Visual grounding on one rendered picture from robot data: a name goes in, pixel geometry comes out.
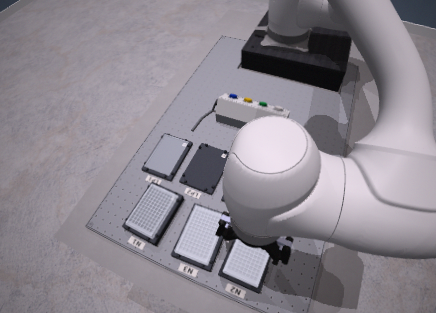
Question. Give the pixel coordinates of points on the white button panel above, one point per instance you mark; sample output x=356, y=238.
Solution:
x=234, y=111

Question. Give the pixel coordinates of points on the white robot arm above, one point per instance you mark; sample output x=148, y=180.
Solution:
x=381, y=198

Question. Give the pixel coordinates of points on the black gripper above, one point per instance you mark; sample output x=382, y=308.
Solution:
x=273, y=249

